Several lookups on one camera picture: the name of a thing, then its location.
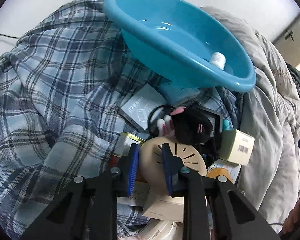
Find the white barcode box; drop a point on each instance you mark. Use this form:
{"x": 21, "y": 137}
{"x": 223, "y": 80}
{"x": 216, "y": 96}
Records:
{"x": 236, "y": 147}

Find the orange translucent soap box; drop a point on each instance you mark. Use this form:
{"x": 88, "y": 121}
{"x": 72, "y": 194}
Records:
{"x": 219, "y": 171}

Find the grey quilt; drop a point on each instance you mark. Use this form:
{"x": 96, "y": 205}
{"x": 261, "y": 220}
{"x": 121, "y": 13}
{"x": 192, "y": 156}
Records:
{"x": 271, "y": 114}

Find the blue plaid shirt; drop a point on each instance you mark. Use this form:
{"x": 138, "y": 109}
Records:
{"x": 61, "y": 88}

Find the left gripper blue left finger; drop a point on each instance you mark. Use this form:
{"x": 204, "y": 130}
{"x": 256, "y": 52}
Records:
{"x": 131, "y": 168}

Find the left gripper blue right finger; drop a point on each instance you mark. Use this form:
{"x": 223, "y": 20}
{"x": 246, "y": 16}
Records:
{"x": 168, "y": 169}

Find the small white bottle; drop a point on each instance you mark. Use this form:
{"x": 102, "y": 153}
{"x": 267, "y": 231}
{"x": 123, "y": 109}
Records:
{"x": 218, "y": 60}

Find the grey cardboard box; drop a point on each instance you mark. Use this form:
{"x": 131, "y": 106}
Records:
{"x": 137, "y": 108}

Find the person's right hand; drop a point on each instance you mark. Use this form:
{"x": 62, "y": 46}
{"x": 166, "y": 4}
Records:
{"x": 292, "y": 218}

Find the black plush toy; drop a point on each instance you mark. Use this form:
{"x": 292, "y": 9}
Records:
{"x": 189, "y": 125}

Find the beige round clock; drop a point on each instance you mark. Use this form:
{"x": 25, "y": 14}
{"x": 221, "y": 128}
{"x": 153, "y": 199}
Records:
{"x": 159, "y": 152}

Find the teal small bottle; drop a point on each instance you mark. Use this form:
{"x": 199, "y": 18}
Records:
{"x": 226, "y": 125}

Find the blue plastic basin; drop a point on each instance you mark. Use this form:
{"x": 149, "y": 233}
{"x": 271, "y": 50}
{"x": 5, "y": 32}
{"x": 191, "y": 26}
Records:
{"x": 176, "y": 39}

